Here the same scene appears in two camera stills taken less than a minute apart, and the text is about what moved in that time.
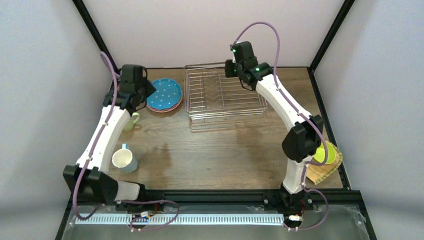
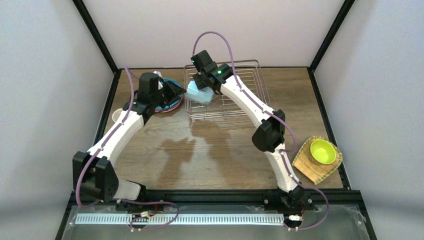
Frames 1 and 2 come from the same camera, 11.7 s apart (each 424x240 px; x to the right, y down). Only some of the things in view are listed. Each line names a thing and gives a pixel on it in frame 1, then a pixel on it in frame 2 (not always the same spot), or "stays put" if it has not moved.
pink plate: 167,109 stays put
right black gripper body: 229,68 -> 200,81
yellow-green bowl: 319,154 stays put
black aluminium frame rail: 231,197 stays put
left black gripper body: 144,91 -> 170,91
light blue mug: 123,158 -> 203,95
